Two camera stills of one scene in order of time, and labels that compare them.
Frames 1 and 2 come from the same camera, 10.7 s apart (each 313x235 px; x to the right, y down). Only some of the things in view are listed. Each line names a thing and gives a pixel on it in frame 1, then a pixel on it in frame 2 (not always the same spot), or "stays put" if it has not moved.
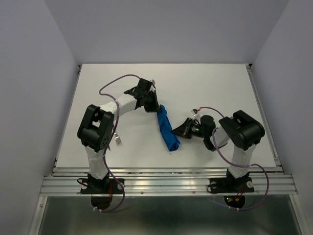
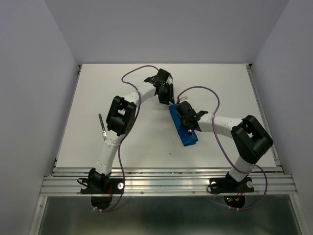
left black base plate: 104,186 stays put
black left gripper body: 146,96 → 167,94
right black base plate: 228,185 stays put
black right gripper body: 196,130 → 185,122
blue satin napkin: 170,139 → 187,139
